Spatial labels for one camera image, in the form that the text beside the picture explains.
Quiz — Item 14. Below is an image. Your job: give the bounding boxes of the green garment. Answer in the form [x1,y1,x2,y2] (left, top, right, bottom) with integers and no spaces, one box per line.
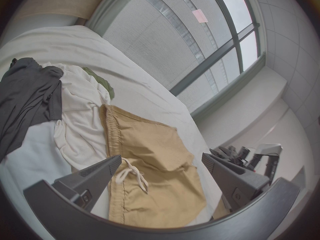
[82,67,115,100]

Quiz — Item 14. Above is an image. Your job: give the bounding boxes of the window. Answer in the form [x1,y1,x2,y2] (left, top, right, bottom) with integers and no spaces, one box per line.
[102,0,261,115]

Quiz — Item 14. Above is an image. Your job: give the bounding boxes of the pale grey garment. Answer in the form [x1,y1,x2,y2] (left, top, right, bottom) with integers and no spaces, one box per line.
[0,120,76,185]

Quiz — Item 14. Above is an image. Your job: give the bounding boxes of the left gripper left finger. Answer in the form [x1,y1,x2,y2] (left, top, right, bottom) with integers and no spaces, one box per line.
[53,154,123,212]

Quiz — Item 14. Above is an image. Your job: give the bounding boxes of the black garment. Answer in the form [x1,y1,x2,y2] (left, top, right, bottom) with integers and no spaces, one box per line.
[0,57,64,160]

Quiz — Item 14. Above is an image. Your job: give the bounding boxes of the tan shorts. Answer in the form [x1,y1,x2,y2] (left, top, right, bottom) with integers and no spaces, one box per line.
[99,104,228,228]

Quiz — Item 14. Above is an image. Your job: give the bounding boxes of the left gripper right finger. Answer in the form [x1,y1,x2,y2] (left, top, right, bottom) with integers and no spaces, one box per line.
[201,153,270,212]

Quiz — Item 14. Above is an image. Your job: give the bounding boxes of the bed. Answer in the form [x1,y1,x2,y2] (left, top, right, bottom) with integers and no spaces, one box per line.
[0,0,218,228]

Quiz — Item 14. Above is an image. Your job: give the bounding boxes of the white garment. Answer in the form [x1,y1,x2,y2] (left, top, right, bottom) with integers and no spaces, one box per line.
[41,63,112,171]

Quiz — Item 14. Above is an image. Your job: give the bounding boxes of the grey-green curtain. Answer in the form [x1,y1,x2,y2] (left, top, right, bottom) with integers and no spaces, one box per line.
[85,0,151,35]
[191,51,267,121]

